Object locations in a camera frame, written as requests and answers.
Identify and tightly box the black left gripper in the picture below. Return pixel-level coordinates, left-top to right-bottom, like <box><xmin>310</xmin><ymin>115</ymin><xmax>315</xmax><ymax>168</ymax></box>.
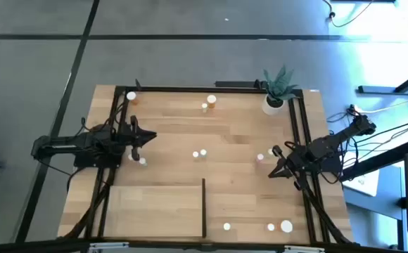
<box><xmin>121</xmin><ymin>115</ymin><xmax>158</xmax><ymax>150</ymax></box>

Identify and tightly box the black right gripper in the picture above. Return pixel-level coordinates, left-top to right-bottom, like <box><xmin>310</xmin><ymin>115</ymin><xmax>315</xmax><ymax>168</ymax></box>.
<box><xmin>267</xmin><ymin>145</ymin><xmax>310</xmax><ymax>178</ymax></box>

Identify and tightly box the white plant pot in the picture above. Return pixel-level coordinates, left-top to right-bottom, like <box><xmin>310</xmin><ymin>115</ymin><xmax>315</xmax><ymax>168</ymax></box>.
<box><xmin>261</xmin><ymin>93</ymin><xmax>286</xmax><ymax>116</ymax></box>

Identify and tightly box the green spiky plant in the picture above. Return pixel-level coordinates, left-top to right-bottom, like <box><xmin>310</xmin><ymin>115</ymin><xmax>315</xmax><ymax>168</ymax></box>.
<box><xmin>262</xmin><ymin>64</ymin><xmax>299</xmax><ymax>103</ymax></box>

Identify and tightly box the white paper sheet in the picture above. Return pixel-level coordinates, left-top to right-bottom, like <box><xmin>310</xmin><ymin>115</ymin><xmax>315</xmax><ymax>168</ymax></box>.
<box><xmin>343</xmin><ymin>168</ymin><xmax>381</xmax><ymax>197</ymax></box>

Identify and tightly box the black flat bar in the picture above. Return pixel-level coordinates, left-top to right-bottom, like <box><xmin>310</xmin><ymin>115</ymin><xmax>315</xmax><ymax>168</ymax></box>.
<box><xmin>214</xmin><ymin>80</ymin><xmax>267</xmax><ymax>89</ymax></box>

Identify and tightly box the grey office desk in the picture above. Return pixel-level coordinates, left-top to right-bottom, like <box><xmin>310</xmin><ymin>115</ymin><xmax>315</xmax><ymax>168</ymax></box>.
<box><xmin>340</xmin><ymin>138</ymin><xmax>408</xmax><ymax>253</ymax></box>

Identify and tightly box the black desk leg base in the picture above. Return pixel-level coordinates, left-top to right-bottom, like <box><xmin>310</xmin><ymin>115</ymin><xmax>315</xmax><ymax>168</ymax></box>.
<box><xmin>357</xmin><ymin>65</ymin><xmax>408</xmax><ymax>96</ymax></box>

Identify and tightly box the black rig beam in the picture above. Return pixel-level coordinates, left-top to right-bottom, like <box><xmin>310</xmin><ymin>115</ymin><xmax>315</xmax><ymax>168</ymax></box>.
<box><xmin>0</xmin><ymin>237</ymin><xmax>363</xmax><ymax>253</ymax></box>

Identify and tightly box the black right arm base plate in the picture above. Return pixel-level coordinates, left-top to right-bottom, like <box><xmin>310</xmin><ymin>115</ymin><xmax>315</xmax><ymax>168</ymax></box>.
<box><xmin>293</xmin><ymin>145</ymin><xmax>344</xmax><ymax>176</ymax></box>

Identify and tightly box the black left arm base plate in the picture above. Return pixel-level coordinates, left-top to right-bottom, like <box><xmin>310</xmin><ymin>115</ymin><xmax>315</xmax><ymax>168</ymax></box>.
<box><xmin>72</xmin><ymin>138</ymin><xmax>124</xmax><ymax>169</ymax></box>

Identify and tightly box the black metal table frame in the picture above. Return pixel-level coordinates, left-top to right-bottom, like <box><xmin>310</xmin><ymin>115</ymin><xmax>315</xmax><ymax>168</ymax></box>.
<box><xmin>58</xmin><ymin>85</ymin><xmax>362</xmax><ymax>247</ymax></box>

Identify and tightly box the silver metal bracket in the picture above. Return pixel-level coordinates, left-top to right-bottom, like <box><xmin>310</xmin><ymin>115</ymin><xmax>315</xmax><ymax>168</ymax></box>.
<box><xmin>87</xmin><ymin>241</ymin><xmax>130</xmax><ymax>253</ymax></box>
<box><xmin>283</xmin><ymin>245</ymin><xmax>326</xmax><ymax>253</ymax></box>

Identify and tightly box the black shelf divider post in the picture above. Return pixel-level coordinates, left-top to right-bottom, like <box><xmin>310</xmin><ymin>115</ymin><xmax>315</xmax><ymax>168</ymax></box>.
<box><xmin>200</xmin><ymin>178</ymin><xmax>208</xmax><ymax>238</ymax></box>

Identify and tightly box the white power cable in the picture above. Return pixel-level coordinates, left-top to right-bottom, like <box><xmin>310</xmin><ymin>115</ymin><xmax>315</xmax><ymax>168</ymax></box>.
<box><xmin>357</xmin><ymin>99</ymin><xmax>408</xmax><ymax>114</ymax></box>

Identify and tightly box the black floor cable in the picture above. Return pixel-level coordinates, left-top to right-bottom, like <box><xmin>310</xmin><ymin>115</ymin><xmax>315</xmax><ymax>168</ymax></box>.
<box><xmin>321</xmin><ymin>0</ymin><xmax>379</xmax><ymax>28</ymax></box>

